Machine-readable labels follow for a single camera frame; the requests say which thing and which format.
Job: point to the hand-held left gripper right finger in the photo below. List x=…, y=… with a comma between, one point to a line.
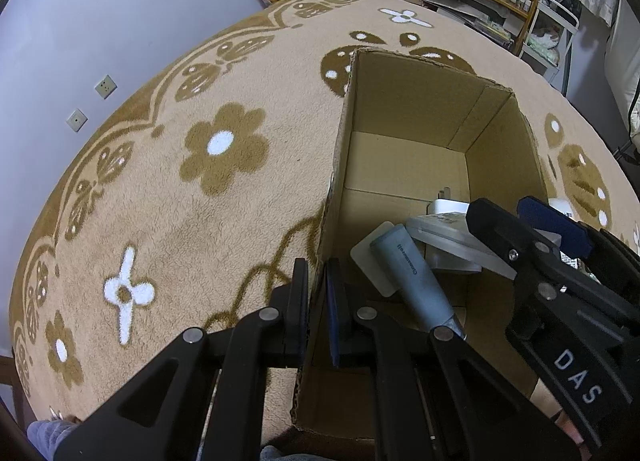
x=336, y=316

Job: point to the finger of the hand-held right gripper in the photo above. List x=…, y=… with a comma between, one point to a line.
x=547, y=226
x=495, y=228

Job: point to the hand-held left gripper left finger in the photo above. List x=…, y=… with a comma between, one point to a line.
x=297, y=313

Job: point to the white translucent plastic item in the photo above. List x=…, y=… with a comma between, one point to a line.
x=450, y=243

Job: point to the grey cosmetic tube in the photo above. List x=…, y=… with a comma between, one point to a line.
x=415, y=276

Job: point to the cardboard box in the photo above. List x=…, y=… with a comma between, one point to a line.
x=400, y=106

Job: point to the beige flower-patterned blanket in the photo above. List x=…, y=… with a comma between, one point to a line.
x=200, y=241

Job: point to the dark blue hoop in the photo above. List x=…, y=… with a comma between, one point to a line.
x=567, y=66

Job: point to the green tissue pack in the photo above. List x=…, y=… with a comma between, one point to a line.
x=545, y=46

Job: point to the white trolley cart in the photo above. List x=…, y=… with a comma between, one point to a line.
x=574, y=15

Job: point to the pile of magazines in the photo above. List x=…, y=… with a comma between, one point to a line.
x=470, y=8

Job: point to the person's light blue fleece clothing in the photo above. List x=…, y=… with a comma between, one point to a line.
x=47, y=438

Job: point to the beige wall outlet plate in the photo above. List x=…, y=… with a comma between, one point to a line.
x=76, y=119

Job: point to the beige wall socket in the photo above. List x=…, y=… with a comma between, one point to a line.
x=105, y=86

